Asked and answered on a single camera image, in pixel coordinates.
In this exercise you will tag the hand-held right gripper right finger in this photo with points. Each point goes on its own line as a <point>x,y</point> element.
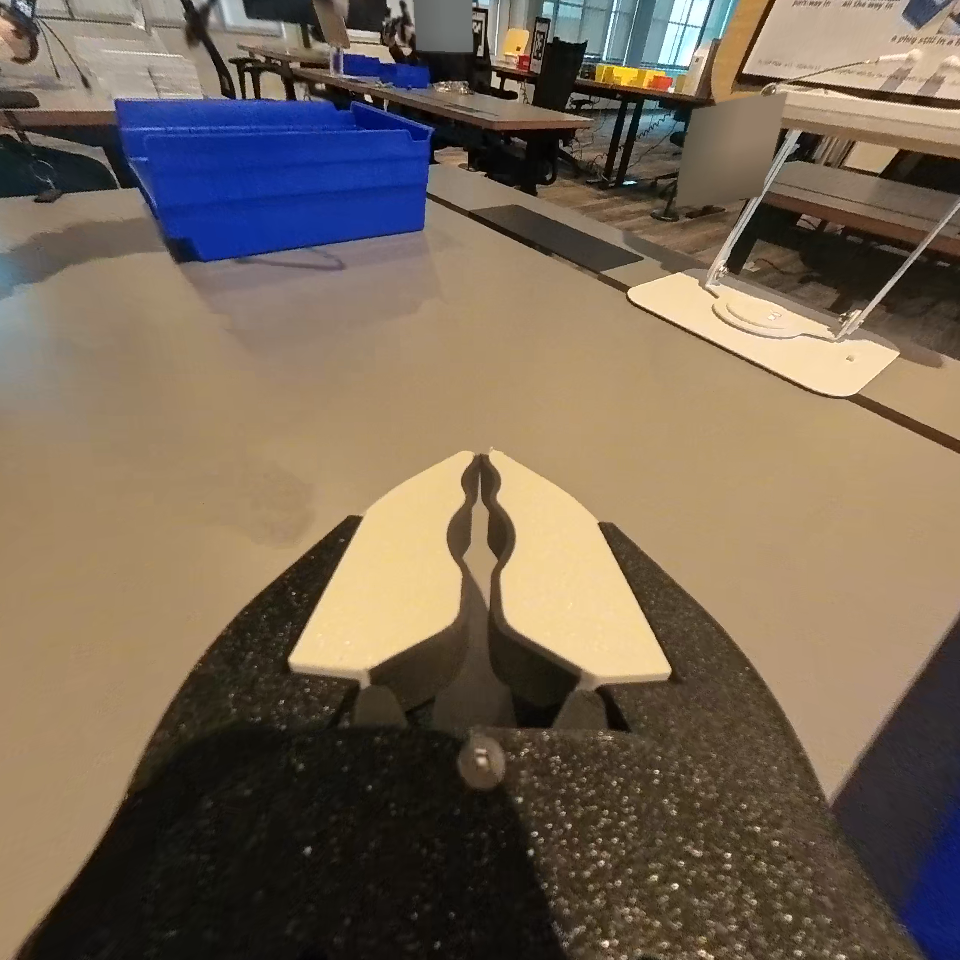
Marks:
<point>577,592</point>

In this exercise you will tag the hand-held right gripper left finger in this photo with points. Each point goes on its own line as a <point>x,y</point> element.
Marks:
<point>375,592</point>

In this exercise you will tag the blue plastic bin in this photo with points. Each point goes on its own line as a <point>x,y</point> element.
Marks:
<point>225,116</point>
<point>915,825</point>
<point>285,202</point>

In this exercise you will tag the grey flat panel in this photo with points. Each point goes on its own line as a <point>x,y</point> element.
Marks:
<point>731,150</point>

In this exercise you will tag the brown background desk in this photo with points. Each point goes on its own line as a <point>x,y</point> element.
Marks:
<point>487,112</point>
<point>862,195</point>

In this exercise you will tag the black office chair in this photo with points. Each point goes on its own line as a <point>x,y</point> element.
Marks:
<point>221,60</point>
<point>559,75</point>

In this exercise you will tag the red bin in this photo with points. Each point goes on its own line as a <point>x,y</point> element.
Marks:
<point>663,81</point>

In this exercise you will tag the row of yellow bins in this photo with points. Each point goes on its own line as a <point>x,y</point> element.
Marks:
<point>622,75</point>

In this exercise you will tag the row of small blue bins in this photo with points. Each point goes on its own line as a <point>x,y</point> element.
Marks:
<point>390,71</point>

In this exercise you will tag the printed tag sign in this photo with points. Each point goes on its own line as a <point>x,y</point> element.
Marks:
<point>481,34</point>
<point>542,45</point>

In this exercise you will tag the yellow box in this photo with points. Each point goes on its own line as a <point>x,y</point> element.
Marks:
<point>516,43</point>

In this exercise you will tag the wooden framed instruction poster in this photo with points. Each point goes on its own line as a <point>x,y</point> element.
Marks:
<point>825,37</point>

